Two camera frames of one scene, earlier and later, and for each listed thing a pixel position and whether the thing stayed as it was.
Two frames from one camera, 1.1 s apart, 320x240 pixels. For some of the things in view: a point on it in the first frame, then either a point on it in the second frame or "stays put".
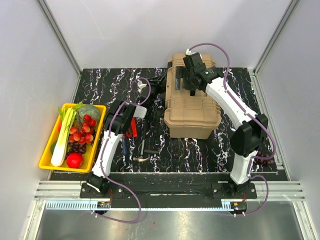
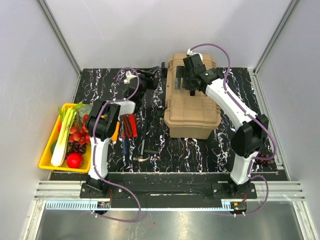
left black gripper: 161,85 -> 149,78
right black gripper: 178,76 stays put
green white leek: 68,117 stays put
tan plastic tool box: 188,116 stays put
